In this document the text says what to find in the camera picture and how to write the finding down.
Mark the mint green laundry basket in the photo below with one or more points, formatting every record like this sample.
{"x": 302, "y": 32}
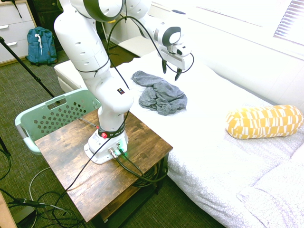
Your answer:
{"x": 35, "y": 114}

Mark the grey garment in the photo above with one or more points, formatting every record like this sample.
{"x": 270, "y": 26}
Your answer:
{"x": 161, "y": 97}

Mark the white duvet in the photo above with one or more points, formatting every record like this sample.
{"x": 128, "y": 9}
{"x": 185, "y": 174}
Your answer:
{"x": 280, "y": 190}

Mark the black camera stand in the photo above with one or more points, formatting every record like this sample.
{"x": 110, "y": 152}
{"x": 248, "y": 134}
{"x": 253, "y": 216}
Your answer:
{"x": 3, "y": 146}

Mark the white cushioned bench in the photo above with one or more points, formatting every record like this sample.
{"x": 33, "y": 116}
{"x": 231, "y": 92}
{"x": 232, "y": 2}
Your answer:
{"x": 135, "y": 44}
{"x": 66, "y": 71}

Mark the white drawer dresser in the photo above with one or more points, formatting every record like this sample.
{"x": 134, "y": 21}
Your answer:
{"x": 12, "y": 26}

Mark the dark wooden cabinet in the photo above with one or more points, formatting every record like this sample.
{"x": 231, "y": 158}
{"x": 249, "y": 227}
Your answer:
{"x": 47, "y": 14}

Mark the rustic wooden side table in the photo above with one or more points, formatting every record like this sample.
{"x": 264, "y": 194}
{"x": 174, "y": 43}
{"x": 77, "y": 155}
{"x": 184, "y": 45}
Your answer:
{"x": 71, "y": 147}

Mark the window blinds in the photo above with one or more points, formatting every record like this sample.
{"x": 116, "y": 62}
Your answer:
{"x": 291, "y": 21}

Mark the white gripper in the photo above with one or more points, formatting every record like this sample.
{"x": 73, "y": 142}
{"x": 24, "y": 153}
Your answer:
{"x": 173, "y": 59}

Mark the white bed blanket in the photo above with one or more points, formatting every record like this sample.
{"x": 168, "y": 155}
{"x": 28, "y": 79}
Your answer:
{"x": 202, "y": 142}

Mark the black tripod leg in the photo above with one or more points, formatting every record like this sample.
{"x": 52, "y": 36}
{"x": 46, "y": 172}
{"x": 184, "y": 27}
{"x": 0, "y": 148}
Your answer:
{"x": 26, "y": 69}

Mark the blue backpack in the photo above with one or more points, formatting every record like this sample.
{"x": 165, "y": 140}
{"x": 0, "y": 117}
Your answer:
{"x": 41, "y": 45}

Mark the yellow patterned bolster pillow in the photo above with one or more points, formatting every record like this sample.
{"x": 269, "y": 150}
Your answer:
{"x": 263, "y": 121}

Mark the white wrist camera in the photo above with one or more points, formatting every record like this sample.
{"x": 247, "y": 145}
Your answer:
{"x": 181, "y": 50}

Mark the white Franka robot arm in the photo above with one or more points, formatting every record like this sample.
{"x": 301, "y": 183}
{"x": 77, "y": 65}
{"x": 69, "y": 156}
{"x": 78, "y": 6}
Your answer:
{"x": 80, "y": 47}

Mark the white pillows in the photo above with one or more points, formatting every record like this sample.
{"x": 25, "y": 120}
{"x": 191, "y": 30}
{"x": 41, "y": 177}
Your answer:
{"x": 118, "y": 73}

